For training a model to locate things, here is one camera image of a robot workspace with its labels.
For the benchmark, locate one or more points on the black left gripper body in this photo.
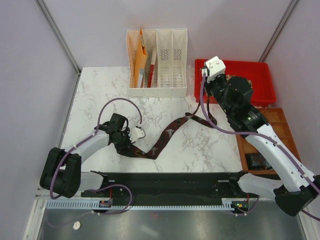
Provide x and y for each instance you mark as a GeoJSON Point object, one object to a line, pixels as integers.
{"type": "Point", "coordinates": [123, 140]}

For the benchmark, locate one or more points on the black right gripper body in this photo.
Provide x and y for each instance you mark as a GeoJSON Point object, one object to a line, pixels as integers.
{"type": "Point", "coordinates": [216, 87]}

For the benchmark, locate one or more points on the dark red patterned tie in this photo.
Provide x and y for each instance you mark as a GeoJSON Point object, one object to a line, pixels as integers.
{"type": "Point", "coordinates": [132, 151]}

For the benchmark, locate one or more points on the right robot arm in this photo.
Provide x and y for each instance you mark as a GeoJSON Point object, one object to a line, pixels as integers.
{"type": "Point", "coordinates": [297, 186]}

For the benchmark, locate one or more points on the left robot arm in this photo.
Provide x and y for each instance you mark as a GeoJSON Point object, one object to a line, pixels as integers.
{"type": "Point", "coordinates": [61, 174]}

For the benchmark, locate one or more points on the floral cream patterned tie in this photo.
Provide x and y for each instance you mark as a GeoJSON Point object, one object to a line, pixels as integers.
{"type": "Point", "coordinates": [229, 77]}

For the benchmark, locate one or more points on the red plastic bin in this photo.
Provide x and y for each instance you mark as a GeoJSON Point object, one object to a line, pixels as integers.
{"type": "Point", "coordinates": [257, 72]}

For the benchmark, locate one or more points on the white file organizer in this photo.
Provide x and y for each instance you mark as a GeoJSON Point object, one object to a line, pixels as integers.
{"type": "Point", "coordinates": [169, 76]}

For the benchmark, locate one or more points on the grey folder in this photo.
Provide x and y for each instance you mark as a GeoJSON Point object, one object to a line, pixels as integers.
{"type": "Point", "coordinates": [141, 75]}

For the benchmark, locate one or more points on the red white booklet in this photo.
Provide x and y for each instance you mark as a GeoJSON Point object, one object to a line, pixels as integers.
{"type": "Point", "coordinates": [152, 67]}

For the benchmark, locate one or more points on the orange envelope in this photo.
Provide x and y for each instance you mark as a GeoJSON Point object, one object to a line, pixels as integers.
{"type": "Point", "coordinates": [140, 57]}

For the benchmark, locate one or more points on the dark rolled tie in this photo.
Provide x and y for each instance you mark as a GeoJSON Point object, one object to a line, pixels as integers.
{"type": "Point", "coordinates": [256, 162]}

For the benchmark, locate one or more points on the brown compartment tray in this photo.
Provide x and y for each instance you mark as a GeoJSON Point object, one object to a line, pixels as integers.
{"type": "Point", "coordinates": [278, 121]}

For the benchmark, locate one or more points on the crumpled white paper ball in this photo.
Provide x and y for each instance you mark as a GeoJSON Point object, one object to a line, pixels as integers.
{"type": "Point", "coordinates": [76, 225]}

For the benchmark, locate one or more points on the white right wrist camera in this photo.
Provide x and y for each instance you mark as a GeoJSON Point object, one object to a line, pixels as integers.
{"type": "Point", "coordinates": [212, 68]}

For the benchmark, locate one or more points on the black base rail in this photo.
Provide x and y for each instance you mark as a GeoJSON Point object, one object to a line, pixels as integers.
{"type": "Point", "coordinates": [169, 188]}

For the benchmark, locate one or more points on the white cable duct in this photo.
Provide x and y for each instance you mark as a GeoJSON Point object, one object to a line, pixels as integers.
{"type": "Point", "coordinates": [99, 205]}

